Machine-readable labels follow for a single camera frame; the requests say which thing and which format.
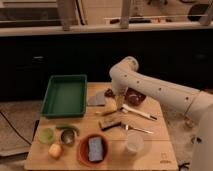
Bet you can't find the small grey towel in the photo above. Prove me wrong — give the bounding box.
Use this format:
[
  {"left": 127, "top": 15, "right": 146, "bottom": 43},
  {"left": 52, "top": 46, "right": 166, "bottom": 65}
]
[{"left": 87, "top": 91, "right": 106, "bottom": 106}]

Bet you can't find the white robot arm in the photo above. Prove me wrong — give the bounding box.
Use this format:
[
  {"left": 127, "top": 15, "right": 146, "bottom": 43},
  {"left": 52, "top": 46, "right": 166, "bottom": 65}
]
[{"left": 109, "top": 56, "right": 213, "bottom": 171}]

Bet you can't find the clear plastic cup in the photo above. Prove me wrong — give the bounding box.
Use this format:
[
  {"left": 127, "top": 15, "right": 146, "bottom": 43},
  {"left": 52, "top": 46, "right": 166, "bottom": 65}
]
[{"left": 125, "top": 131, "right": 144, "bottom": 154}]

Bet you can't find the light green cup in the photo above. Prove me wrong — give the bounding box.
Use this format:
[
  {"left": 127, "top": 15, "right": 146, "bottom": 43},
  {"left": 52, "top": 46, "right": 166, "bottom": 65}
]
[{"left": 39, "top": 128, "right": 54, "bottom": 144}]

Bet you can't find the yellow banana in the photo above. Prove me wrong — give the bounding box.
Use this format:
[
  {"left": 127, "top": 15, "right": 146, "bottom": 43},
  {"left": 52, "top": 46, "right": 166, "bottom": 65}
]
[{"left": 95, "top": 98, "right": 117, "bottom": 116}]

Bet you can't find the dark red bowl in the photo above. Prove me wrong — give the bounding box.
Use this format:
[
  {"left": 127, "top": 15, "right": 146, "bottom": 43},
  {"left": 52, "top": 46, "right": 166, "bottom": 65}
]
[{"left": 125, "top": 88, "right": 146, "bottom": 106}]

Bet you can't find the wooden block eraser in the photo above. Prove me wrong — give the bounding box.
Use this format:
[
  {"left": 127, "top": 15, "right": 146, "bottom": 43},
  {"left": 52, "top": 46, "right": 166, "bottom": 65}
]
[{"left": 99, "top": 117, "right": 121, "bottom": 131}]

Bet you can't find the green plastic tray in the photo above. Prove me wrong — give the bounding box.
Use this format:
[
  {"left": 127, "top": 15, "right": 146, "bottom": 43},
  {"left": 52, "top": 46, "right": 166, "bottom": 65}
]
[{"left": 41, "top": 75, "right": 87, "bottom": 118}]

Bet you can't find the blue sponge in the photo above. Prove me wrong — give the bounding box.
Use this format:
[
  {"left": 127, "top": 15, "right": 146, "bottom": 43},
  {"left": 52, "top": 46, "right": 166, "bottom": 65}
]
[{"left": 88, "top": 136, "right": 103, "bottom": 162}]

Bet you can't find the orange bowl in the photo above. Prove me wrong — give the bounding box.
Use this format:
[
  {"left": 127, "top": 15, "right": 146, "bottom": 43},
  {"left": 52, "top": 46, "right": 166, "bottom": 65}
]
[{"left": 77, "top": 133, "right": 109, "bottom": 168}]

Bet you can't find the yellow lemon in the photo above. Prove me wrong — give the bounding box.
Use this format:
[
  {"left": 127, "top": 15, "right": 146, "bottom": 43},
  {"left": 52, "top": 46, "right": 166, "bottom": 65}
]
[{"left": 48, "top": 144, "right": 63, "bottom": 159}]

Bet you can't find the black cable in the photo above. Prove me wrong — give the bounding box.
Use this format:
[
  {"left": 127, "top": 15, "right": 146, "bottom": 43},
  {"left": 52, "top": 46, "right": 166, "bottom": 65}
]
[{"left": 0, "top": 110, "right": 33, "bottom": 147}]

